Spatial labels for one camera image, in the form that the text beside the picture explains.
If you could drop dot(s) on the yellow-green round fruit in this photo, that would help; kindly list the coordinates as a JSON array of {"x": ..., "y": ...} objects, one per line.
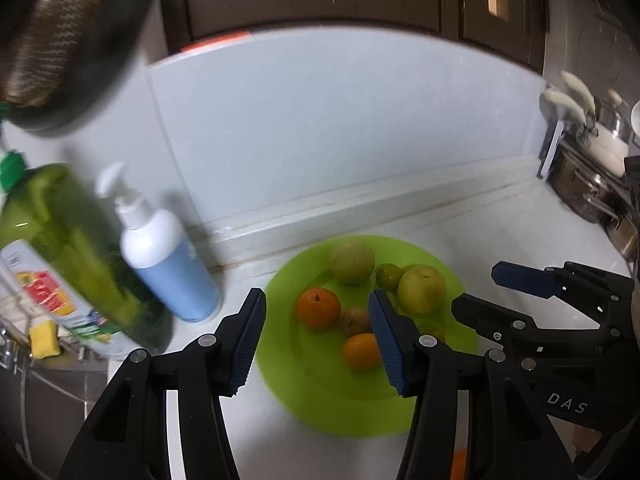
[
  {"x": 421, "y": 290},
  {"x": 352, "y": 261}
]

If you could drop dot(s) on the black frying pan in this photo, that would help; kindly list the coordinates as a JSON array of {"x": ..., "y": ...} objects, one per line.
[{"x": 115, "y": 60}]

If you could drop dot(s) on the yellow sponge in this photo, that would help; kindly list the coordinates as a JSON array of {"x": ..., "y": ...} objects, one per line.
[{"x": 44, "y": 340}]

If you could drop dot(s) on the steel sink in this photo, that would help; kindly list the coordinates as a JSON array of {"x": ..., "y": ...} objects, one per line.
[{"x": 50, "y": 410}]

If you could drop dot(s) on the green dish soap bottle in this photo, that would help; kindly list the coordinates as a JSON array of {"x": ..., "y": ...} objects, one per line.
[{"x": 65, "y": 220}]

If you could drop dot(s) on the steel pot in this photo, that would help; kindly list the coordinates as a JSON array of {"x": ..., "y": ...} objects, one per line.
[{"x": 580, "y": 185}]

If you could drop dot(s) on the green plate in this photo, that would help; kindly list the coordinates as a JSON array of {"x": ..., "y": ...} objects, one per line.
[{"x": 325, "y": 400}]

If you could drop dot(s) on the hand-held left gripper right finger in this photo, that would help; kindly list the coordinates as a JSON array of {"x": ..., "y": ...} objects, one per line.
[{"x": 387, "y": 345}]

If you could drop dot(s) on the brown kiwi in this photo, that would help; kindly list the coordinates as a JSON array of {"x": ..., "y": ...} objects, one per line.
[{"x": 354, "y": 321}]

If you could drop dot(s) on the small orange tangerine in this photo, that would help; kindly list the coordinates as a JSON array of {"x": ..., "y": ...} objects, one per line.
[{"x": 361, "y": 351}]

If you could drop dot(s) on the white and blue pump bottle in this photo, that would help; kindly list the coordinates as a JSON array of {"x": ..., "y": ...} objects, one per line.
[{"x": 165, "y": 270}]

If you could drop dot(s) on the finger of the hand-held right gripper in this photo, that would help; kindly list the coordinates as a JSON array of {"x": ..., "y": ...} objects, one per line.
[
  {"x": 520, "y": 279},
  {"x": 492, "y": 320}
]

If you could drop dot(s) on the small green tomato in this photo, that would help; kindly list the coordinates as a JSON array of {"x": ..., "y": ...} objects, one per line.
[{"x": 390, "y": 276}]

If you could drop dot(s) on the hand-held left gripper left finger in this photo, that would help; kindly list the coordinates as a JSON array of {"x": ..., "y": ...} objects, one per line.
[{"x": 247, "y": 345}]

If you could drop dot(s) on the person's right hand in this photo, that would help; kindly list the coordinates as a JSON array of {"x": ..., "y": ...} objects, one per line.
[{"x": 586, "y": 441}]

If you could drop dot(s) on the mandarin orange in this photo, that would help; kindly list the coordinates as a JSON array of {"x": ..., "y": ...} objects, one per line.
[{"x": 318, "y": 308}]

